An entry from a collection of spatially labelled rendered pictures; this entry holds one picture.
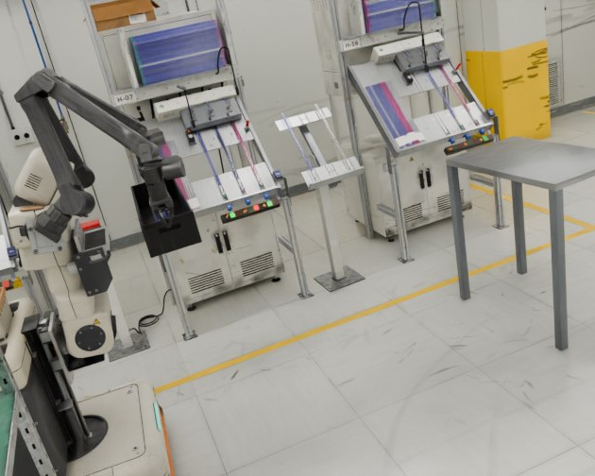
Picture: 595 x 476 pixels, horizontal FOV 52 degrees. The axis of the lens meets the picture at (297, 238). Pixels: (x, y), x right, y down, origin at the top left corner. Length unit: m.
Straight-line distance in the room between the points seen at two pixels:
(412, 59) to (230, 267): 1.78
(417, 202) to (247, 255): 1.24
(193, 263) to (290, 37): 2.46
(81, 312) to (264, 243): 1.83
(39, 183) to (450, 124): 2.62
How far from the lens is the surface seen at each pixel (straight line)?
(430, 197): 4.31
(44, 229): 2.02
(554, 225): 2.76
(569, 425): 2.65
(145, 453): 2.42
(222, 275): 3.86
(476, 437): 2.58
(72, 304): 2.26
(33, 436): 1.75
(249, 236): 3.83
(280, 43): 5.46
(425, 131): 3.90
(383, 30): 4.14
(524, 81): 6.08
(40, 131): 2.07
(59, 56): 5.16
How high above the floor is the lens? 1.70
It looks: 21 degrees down
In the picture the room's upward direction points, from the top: 12 degrees counter-clockwise
